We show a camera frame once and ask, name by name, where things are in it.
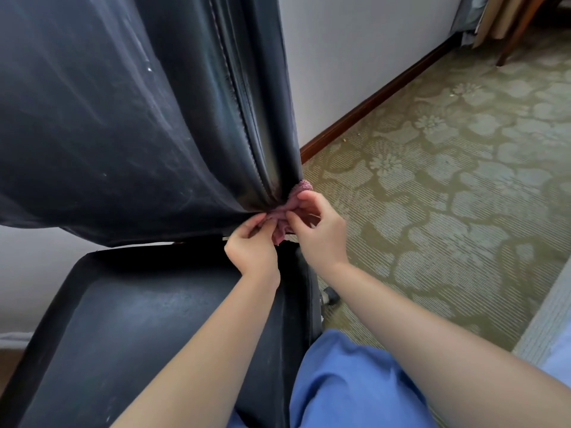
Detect grey curtain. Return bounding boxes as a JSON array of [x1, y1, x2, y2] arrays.
[[453, 0, 491, 45]]

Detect blue trousers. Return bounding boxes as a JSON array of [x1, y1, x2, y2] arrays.
[[227, 329, 438, 428]]

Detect person's right hand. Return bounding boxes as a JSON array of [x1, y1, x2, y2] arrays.
[[285, 190, 350, 272]]

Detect person's left forearm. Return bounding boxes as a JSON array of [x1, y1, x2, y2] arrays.
[[111, 271, 282, 428]]

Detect black leather chair backrest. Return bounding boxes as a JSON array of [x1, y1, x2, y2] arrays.
[[0, 0, 304, 248]]

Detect person's right forearm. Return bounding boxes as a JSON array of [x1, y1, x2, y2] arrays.
[[319, 262, 571, 428]]

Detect white sheer curtain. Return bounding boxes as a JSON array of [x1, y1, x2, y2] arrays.
[[0, 332, 34, 351]]

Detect person's left hand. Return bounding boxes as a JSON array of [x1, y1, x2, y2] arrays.
[[224, 212, 282, 286]]

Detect brown curtain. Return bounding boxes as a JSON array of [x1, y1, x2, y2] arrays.
[[472, 0, 532, 49]]

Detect wooden furniture leg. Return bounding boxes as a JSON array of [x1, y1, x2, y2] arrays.
[[495, 0, 550, 67]]

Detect pink cleaning cloth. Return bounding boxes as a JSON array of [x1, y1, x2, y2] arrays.
[[266, 179, 322, 246]]

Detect dark wooden baseboard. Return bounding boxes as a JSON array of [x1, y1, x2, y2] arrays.
[[300, 33, 463, 165]]

